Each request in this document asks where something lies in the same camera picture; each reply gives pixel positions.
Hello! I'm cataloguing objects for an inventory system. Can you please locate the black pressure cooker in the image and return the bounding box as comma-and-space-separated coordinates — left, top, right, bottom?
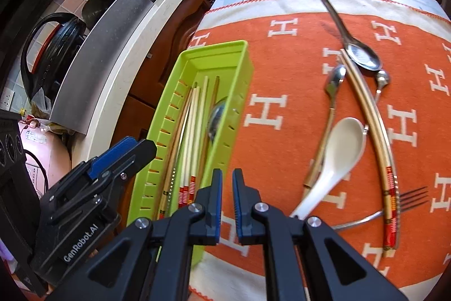
20, 12, 87, 101

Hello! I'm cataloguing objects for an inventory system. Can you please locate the large metal spoon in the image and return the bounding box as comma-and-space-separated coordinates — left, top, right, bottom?
207, 97, 229, 143

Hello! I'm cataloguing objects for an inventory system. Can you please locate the dark round pot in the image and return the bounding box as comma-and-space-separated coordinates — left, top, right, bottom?
82, 0, 117, 27

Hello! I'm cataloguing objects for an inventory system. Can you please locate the gold handled small spoon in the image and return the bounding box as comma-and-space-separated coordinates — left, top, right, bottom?
304, 64, 348, 189

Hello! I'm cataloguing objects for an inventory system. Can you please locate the orange printed blanket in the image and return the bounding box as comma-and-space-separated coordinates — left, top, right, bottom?
188, 0, 451, 295

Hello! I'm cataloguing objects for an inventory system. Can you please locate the white kitchen countertop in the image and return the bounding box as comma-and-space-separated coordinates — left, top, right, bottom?
70, 0, 235, 168

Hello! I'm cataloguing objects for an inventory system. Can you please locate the clear plastic food bag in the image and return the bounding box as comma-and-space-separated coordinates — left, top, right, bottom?
21, 89, 76, 146

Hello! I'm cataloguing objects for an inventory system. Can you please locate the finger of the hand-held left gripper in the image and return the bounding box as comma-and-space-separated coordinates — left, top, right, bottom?
93, 140, 158, 194
72, 136, 138, 182

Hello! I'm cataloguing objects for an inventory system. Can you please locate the pink appliance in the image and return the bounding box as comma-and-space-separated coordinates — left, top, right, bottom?
17, 121, 73, 203

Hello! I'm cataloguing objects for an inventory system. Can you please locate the black countertop appliance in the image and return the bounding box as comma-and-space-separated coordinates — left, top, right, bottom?
0, 111, 46, 287

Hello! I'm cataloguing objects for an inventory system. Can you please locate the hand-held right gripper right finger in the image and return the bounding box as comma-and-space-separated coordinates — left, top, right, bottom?
233, 169, 406, 301

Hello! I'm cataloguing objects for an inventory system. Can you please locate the pale chopstick red striped end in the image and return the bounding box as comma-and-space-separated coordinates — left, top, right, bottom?
185, 75, 209, 208
177, 85, 201, 209

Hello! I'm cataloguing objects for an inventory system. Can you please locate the white ceramic spoon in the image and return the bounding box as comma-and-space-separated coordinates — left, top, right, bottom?
289, 117, 367, 220

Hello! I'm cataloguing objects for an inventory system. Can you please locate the small metal spoon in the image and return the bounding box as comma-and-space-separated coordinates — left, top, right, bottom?
373, 70, 391, 104

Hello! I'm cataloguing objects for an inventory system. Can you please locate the green plastic utensil tray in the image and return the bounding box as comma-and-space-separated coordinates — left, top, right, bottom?
126, 39, 255, 268

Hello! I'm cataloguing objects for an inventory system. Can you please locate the white wall outlet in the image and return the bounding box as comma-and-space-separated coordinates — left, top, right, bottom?
0, 89, 15, 109

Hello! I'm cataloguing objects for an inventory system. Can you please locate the low stainless splash panel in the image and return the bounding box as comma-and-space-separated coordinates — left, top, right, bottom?
49, 0, 156, 134

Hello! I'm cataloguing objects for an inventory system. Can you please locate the metal soup spoon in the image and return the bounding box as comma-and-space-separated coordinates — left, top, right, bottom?
320, 0, 383, 72

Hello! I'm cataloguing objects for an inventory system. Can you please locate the thin metal chopstick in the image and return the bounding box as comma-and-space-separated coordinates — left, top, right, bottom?
163, 146, 177, 213

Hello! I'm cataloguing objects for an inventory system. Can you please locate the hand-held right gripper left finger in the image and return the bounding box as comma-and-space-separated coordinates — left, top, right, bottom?
46, 169, 224, 301

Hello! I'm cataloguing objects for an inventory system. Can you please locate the metal fork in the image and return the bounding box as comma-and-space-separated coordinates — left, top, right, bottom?
333, 186, 430, 230

